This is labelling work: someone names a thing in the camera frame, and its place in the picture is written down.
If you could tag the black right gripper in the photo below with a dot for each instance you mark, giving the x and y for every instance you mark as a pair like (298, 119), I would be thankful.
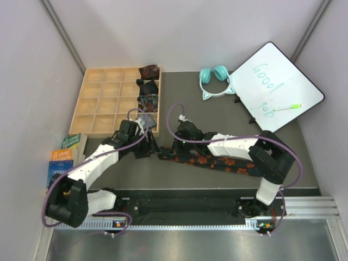
(176, 149)

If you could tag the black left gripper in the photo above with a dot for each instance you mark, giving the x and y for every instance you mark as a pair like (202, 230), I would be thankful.
(149, 148)

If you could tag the black orange floral tie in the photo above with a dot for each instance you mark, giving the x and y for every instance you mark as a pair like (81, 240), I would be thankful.
(225, 164)

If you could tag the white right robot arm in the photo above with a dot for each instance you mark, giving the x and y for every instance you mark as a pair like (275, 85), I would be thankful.
(271, 157)

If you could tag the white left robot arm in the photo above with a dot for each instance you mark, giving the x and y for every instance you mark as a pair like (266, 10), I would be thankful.
(68, 199)

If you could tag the grey blue rolled tie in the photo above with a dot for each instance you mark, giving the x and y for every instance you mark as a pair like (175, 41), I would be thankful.
(146, 121)

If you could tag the multicolour paisley rolled tie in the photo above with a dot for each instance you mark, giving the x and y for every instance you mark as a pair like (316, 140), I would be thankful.
(148, 103)

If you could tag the dark blue rolled tie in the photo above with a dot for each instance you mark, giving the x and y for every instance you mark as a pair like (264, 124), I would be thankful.
(148, 88)

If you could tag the wooden compartment tray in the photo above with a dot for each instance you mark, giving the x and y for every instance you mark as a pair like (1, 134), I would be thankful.
(105, 99)

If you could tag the teal cat ear headphones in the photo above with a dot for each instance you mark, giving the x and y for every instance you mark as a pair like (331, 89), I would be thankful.
(220, 74)

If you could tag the dark red rolled tie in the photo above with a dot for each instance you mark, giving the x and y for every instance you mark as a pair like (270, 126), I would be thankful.
(149, 72)

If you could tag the green paperback book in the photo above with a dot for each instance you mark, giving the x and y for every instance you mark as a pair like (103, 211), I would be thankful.
(76, 141)

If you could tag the orange paperback book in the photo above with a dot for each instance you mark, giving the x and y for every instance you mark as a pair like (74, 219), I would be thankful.
(64, 154)

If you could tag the blue Animal Farm book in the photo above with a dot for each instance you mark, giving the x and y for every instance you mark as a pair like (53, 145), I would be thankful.
(58, 167)

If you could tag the white dry erase board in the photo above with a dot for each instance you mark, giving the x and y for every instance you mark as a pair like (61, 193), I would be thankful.
(267, 80)

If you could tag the green marker pen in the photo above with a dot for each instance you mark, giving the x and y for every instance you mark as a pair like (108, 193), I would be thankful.
(293, 106)

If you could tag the slotted cable duct rail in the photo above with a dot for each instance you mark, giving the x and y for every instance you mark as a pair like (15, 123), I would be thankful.
(118, 224)

